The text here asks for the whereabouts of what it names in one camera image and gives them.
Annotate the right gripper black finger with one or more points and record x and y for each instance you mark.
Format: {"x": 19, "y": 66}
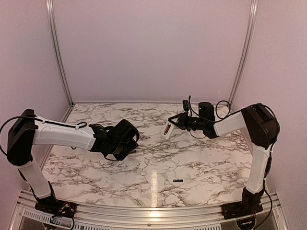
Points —
{"x": 173, "y": 122}
{"x": 175, "y": 117}

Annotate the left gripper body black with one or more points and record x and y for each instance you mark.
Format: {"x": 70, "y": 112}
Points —
{"x": 123, "y": 149}

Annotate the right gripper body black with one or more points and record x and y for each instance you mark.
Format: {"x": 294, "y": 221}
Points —
{"x": 187, "y": 124}

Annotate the white remote control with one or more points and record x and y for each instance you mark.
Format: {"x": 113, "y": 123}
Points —
{"x": 168, "y": 135}

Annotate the white battery cover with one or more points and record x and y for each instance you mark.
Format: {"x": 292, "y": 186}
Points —
{"x": 102, "y": 182}

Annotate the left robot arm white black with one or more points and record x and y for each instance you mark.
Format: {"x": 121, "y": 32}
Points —
{"x": 28, "y": 130}

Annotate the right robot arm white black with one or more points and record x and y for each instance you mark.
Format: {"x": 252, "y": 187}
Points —
{"x": 257, "y": 121}

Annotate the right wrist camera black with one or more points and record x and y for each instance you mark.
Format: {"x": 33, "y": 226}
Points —
{"x": 187, "y": 106}

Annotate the right aluminium frame post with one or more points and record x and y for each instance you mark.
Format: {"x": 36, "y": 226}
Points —
{"x": 245, "y": 50}

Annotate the aluminium frame post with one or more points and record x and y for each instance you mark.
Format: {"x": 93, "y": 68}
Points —
{"x": 56, "y": 47}
{"x": 245, "y": 50}

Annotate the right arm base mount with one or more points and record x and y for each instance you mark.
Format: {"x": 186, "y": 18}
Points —
{"x": 237, "y": 210}

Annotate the front aluminium rail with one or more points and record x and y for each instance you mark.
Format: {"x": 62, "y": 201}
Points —
{"x": 100, "y": 217}

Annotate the left aluminium frame post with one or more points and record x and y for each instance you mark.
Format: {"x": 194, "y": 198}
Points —
{"x": 56, "y": 47}

